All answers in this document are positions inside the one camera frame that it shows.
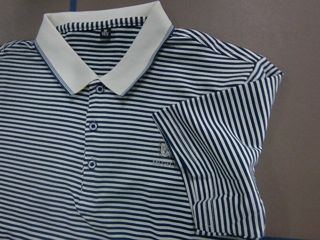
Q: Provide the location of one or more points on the blue white striped polo shirt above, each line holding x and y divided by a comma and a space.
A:
115, 125

